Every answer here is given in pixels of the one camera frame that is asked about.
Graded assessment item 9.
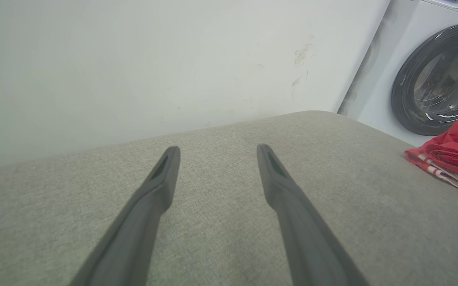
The grey fabric sofa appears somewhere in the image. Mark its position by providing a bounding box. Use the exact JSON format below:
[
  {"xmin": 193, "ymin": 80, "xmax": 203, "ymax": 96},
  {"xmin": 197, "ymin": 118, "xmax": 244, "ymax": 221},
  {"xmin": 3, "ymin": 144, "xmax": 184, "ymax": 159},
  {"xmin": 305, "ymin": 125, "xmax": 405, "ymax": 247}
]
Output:
[{"xmin": 0, "ymin": 110, "xmax": 458, "ymax": 286}]

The dark round washing machine door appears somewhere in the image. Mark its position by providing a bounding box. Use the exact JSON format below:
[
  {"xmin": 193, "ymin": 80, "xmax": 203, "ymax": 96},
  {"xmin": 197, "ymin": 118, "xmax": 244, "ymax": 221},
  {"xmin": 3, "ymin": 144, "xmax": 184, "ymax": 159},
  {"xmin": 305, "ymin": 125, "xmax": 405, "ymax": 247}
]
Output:
[{"xmin": 391, "ymin": 21, "xmax": 458, "ymax": 137}]

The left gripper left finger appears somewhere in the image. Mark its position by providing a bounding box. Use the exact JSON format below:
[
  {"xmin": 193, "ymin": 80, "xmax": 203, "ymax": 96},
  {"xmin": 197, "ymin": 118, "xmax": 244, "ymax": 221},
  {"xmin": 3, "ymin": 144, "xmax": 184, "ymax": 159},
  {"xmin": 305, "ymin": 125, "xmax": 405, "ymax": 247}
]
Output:
[{"xmin": 69, "ymin": 146, "xmax": 181, "ymax": 286}]

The red Bulls jersey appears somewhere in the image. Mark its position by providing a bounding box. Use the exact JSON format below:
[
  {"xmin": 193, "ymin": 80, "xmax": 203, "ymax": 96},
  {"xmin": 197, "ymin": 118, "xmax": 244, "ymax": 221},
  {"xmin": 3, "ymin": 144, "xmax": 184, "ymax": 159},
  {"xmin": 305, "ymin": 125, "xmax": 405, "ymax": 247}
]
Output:
[{"xmin": 404, "ymin": 119, "xmax": 458, "ymax": 199}]

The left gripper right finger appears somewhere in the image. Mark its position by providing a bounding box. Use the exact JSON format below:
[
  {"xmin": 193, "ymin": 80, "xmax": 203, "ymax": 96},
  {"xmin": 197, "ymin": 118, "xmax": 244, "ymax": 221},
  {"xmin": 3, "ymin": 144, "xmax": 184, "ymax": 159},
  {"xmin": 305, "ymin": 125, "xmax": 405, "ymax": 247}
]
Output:
[{"xmin": 256, "ymin": 143, "xmax": 369, "ymax": 286}]

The white washing machine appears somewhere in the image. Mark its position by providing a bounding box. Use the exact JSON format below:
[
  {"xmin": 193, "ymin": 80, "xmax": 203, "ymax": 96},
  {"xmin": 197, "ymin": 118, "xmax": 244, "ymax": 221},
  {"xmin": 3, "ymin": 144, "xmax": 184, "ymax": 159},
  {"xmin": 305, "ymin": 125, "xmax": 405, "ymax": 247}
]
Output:
[{"xmin": 337, "ymin": 0, "xmax": 458, "ymax": 148}]

